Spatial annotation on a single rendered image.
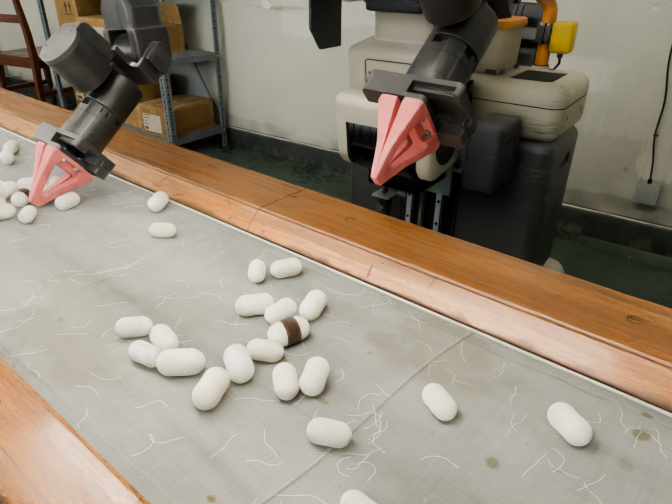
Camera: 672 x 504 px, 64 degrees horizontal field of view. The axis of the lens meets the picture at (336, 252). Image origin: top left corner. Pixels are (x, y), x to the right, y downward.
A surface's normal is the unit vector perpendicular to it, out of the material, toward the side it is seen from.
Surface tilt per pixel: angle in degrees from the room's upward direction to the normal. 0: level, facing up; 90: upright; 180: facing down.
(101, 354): 0
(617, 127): 89
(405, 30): 98
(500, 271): 0
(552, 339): 45
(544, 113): 90
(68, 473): 0
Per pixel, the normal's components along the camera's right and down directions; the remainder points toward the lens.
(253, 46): -0.58, 0.38
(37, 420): 0.01, -0.88
